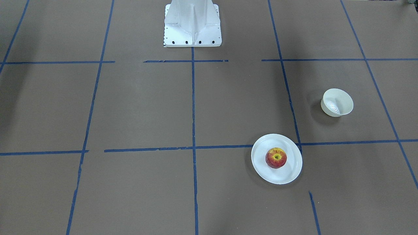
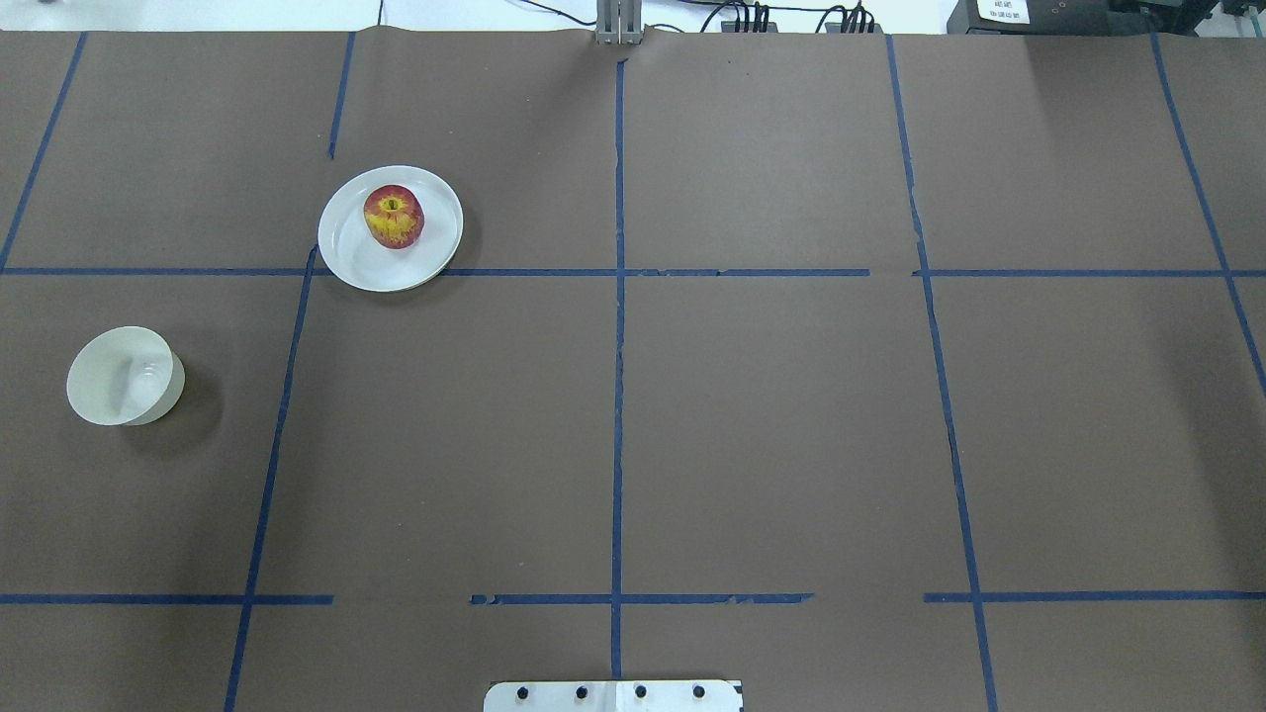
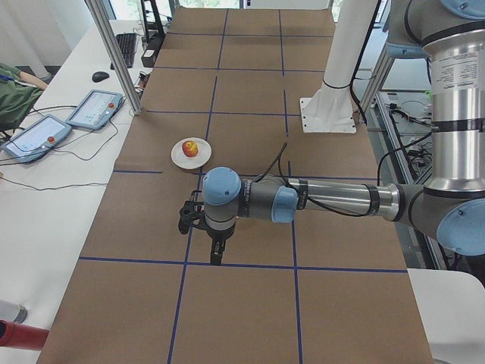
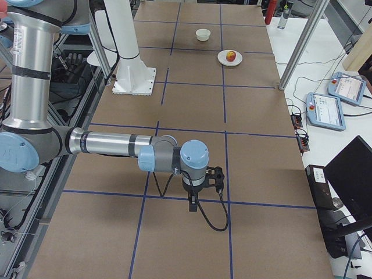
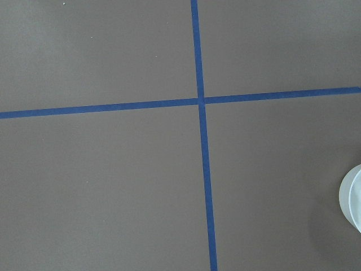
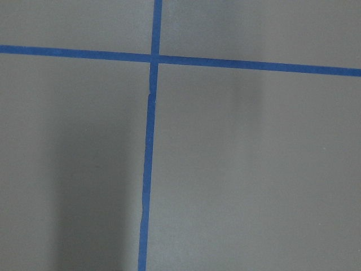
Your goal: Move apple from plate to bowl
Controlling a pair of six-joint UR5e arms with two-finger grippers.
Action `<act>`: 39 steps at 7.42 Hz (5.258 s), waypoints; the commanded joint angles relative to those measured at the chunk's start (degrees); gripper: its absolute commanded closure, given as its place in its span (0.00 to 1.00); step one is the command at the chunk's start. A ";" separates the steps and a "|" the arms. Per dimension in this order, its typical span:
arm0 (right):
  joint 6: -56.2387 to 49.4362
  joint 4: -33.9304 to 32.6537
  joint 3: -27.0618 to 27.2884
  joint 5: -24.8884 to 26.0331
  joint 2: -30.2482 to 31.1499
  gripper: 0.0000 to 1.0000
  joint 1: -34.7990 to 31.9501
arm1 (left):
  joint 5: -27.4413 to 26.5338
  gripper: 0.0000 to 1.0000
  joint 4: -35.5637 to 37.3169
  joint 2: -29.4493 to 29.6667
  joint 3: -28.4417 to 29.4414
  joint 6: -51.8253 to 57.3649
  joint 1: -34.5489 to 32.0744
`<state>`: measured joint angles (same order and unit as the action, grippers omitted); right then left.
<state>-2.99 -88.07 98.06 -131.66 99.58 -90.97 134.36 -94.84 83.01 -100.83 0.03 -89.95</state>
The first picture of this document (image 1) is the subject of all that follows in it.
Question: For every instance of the red yellow apple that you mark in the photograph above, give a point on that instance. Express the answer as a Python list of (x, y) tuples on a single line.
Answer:
[(276, 158)]

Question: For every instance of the white round plate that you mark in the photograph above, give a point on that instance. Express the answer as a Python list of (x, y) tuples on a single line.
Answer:
[(282, 175)]

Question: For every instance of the white bowl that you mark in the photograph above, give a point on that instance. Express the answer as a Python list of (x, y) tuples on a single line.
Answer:
[(336, 103)]

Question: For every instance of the brown paper table cover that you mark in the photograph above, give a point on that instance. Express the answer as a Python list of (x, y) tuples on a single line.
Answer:
[(104, 131)]

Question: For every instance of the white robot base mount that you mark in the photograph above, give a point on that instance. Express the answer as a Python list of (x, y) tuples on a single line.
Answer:
[(192, 23)]

